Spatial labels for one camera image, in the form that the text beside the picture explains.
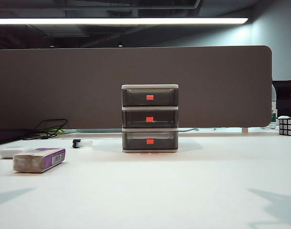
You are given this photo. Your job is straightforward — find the Rubik's cube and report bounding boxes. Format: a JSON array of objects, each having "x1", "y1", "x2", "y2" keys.
[{"x1": 277, "y1": 115, "x2": 291, "y2": 137}]

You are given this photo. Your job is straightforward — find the purple napkin pack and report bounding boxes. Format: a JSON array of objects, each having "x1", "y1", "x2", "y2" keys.
[{"x1": 12, "y1": 147, "x2": 66, "y2": 173}]

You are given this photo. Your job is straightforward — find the brown desk partition panel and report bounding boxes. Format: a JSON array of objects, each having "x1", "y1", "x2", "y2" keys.
[{"x1": 0, "y1": 45, "x2": 273, "y2": 131}]

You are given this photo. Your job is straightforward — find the white rounded plastic case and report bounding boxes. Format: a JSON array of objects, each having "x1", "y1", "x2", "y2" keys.
[{"x1": 0, "y1": 148, "x2": 23, "y2": 159}]

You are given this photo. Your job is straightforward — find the clear bottle green label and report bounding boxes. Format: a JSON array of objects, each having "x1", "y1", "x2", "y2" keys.
[{"x1": 270, "y1": 85, "x2": 279, "y2": 125}]

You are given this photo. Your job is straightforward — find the black monitor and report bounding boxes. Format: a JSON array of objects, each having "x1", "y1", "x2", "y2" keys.
[{"x1": 272, "y1": 80, "x2": 291, "y2": 117}]

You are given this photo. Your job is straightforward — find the long ceiling light strip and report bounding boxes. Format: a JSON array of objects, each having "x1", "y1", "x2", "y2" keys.
[{"x1": 0, "y1": 17, "x2": 249, "y2": 25}]

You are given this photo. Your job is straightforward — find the white plastic drawer cabinet frame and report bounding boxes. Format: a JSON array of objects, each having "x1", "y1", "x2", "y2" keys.
[{"x1": 121, "y1": 83, "x2": 179, "y2": 153}]

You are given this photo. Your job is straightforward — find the black tangled cables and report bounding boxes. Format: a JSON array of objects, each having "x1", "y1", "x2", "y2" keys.
[{"x1": 23, "y1": 118, "x2": 68, "y2": 140}]

